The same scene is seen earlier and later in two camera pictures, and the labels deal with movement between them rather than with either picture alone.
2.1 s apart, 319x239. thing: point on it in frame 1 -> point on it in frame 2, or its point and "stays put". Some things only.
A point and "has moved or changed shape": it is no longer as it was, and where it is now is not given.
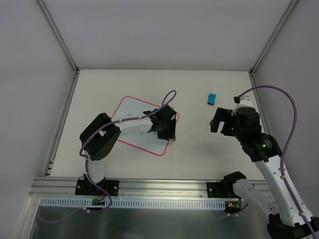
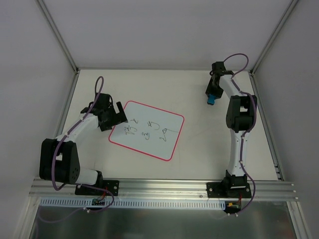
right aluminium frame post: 291,5 stays put
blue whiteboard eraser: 211,99 stays put
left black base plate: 84,186 stays put
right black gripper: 228,122 -> 214,89
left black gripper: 164,128 -> 115,119
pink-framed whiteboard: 136,132 has moved or changed shape
